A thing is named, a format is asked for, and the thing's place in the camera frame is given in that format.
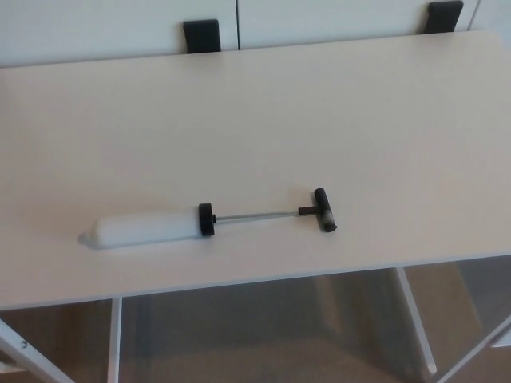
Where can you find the white desk leg frame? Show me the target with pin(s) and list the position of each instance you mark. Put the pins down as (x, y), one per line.
(114, 339)
(419, 319)

